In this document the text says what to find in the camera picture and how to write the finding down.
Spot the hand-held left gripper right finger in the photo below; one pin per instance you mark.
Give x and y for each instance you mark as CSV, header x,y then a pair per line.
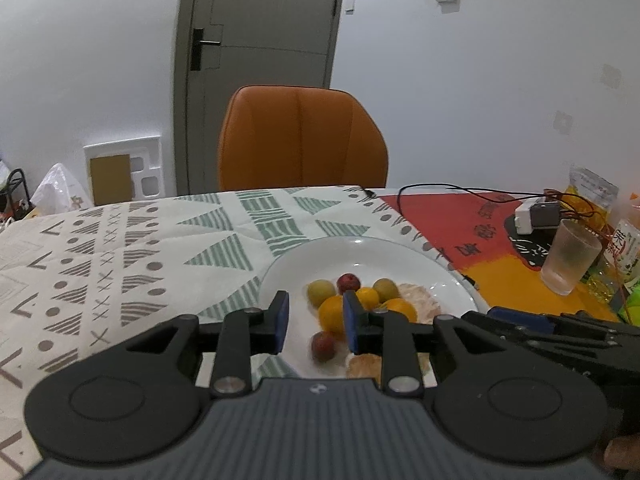
x,y
350,324

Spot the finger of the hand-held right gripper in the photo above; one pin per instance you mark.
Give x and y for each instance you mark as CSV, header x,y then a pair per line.
x,y
520,317
595,327

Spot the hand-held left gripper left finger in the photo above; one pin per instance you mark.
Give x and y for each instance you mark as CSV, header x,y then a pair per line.
x,y
282,321

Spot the large yellow-orange orange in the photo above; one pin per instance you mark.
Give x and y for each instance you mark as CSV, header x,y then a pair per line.
x,y
332,316

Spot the small orange mandarin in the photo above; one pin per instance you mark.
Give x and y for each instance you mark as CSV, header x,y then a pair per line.
x,y
369,297

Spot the small red fruit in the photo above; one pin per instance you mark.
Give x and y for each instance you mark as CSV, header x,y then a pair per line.
x,y
348,283
322,346

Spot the small yellow round fruit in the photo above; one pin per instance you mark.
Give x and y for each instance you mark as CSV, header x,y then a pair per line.
x,y
386,290
320,292

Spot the peeled pomelo segment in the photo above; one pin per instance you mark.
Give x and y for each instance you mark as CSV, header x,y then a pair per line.
x,y
422,302
364,366

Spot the round orange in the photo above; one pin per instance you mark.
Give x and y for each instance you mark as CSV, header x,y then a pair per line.
x,y
400,309

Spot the white round plate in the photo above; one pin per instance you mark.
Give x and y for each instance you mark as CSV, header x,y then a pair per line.
x,y
360,260

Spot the person's right hand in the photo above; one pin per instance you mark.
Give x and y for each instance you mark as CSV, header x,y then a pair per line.
x,y
625,452

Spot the bright green packet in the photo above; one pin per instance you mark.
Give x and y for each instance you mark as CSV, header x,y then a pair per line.
x,y
632,305

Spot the frosted plastic cup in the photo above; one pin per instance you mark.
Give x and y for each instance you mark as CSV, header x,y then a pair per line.
x,y
567,260

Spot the drink bottle with label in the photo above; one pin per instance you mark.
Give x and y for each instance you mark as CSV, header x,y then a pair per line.
x,y
625,250

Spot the white power adapter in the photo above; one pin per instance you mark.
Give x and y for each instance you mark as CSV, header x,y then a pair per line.
x,y
525,216

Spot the grey and black device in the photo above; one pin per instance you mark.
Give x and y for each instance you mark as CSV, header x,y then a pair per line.
x,y
546,216

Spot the red and orange mat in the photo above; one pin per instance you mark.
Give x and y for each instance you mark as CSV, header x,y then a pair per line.
x,y
450,225

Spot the yellow green snack bag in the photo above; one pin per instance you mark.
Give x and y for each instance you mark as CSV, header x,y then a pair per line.
x,y
592,190

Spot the patterned white green tablecloth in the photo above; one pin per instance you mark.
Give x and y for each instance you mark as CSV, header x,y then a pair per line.
x,y
125,260

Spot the orange leather chair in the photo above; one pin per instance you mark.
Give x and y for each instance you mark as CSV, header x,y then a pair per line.
x,y
300,135

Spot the white foam packaging with cardboard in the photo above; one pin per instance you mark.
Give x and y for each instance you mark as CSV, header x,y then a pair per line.
x,y
125,170

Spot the white plastic bag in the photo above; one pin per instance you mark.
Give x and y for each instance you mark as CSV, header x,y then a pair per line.
x,y
57,192

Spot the black metal rack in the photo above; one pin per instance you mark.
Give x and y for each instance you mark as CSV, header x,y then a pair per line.
x,y
12,195

